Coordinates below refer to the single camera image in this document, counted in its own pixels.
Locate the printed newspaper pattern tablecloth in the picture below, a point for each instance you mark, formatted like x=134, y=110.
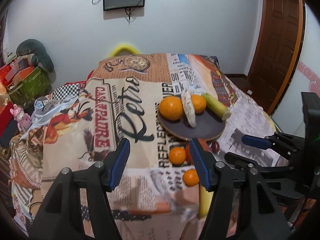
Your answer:
x=120, y=100

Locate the small tangerine behind tomato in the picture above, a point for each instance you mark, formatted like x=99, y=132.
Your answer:
x=177, y=156

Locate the large orange on plate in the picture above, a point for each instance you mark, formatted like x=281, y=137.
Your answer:
x=171, y=108
x=199, y=103

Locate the red tomato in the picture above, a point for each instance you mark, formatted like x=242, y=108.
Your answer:
x=190, y=150

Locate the green corn piece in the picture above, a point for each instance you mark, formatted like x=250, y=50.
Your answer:
x=217, y=107
x=204, y=202

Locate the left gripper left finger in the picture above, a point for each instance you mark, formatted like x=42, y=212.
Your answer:
x=76, y=205

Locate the small tangerine near front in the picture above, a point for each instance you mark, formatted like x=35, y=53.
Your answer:
x=190, y=178

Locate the pink pig figurine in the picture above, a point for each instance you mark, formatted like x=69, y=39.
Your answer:
x=23, y=119

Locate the small dark red fruit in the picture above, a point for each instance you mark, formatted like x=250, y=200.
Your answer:
x=215, y=147

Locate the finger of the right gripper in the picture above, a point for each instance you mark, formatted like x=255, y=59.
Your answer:
x=281, y=143
x=292, y=182

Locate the pale whitish corn piece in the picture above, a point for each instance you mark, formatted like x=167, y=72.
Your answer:
x=188, y=108

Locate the green patterned gift box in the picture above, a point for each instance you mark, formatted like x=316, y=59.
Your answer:
x=29, y=89

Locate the large orange on plate right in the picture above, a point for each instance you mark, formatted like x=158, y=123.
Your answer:
x=199, y=103

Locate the dark green neck pillow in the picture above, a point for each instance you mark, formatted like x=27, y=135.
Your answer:
x=40, y=55

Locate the brown wooden door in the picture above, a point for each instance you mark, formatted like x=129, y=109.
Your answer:
x=278, y=48

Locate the red boxes pile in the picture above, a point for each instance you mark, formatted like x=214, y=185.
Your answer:
x=10, y=77

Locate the yellow chair back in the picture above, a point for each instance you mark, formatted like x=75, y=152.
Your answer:
x=124, y=47

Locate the dark purple round plate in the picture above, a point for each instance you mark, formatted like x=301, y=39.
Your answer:
x=208, y=126

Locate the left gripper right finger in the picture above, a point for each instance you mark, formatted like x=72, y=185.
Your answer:
x=243, y=206

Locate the large orange on plate left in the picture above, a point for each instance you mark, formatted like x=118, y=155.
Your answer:
x=171, y=108

